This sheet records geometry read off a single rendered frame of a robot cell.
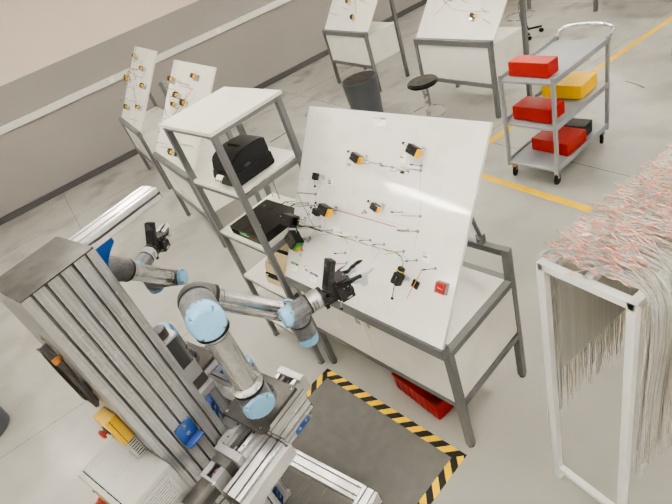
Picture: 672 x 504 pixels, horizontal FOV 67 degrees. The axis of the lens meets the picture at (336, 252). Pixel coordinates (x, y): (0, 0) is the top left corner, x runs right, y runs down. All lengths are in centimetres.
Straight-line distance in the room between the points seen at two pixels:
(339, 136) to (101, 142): 691
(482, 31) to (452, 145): 384
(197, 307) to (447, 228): 122
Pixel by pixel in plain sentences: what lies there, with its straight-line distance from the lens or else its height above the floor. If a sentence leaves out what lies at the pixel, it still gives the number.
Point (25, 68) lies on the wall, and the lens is 913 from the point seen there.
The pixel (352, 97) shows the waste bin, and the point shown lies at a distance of 668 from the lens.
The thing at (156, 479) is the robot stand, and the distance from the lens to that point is 205.
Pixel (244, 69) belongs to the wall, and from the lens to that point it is 994.
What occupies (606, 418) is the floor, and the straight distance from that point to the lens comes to 322.
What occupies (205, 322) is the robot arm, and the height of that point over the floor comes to 176.
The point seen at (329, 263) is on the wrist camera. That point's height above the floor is 167.
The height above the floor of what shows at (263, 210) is 112.
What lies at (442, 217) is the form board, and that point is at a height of 135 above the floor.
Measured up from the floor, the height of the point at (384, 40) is 64.
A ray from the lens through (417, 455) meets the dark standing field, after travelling 314.
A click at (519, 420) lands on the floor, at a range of 319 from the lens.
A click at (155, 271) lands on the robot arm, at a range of 230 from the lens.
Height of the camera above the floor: 267
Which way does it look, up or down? 35 degrees down
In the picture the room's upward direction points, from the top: 21 degrees counter-clockwise
